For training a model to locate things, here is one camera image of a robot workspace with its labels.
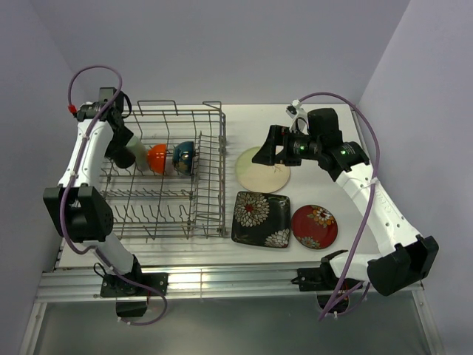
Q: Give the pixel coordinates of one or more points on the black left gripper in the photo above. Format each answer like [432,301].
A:
[125,136]

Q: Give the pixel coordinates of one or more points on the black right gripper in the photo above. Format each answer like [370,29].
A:
[278,135]

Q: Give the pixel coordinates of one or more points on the light green cup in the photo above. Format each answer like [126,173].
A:
[136,147]

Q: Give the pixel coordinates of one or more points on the orange bowl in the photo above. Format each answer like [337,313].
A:
[156,158]

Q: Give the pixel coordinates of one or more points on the dark blue beige bowl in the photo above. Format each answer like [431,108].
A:
[183,157]

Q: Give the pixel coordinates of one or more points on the dark brown cup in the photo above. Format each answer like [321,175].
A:
[123,158]

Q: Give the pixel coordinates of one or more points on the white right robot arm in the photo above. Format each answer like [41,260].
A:
[404,256]

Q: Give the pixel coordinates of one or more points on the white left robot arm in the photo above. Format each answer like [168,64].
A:
[78,210]

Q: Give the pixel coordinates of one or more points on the cream green round plate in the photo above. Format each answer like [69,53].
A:
[257,177]

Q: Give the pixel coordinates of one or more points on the black square floral plate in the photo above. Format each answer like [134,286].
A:
[262,220]

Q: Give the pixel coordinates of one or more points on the red round floral plate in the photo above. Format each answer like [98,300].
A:
[314,227]

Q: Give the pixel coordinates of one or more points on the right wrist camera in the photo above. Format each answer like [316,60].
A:
[298,116]

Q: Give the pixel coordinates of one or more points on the grey wire dish rack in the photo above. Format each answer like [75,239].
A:
[146,204]

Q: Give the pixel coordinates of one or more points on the aluminium table rail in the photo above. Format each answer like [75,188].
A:
[198,268]

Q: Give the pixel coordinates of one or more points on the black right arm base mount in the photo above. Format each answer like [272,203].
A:
[315,279]

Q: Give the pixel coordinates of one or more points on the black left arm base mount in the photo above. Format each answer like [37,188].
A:
[150,284]

